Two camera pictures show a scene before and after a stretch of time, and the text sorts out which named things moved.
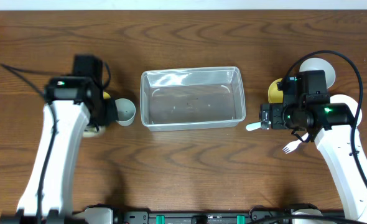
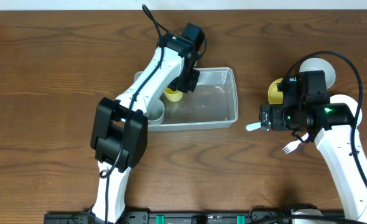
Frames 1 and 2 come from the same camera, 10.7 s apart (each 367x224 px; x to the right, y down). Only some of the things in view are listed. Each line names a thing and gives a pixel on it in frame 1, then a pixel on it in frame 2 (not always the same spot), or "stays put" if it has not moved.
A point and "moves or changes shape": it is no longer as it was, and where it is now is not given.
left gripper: (109, 112) to (187, 81)
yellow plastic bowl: (274, 95) stays put
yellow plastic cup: (106, 95) to (173, 96)
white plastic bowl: (353, 106) stays put
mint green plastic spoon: (253, 126) stays put
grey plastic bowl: (315, 63) stays put
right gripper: (265, 116) stays put
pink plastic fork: (293, 145) stays put
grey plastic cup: (125, 111) moves or changes shape
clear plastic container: (190, 98) moves or changes shape
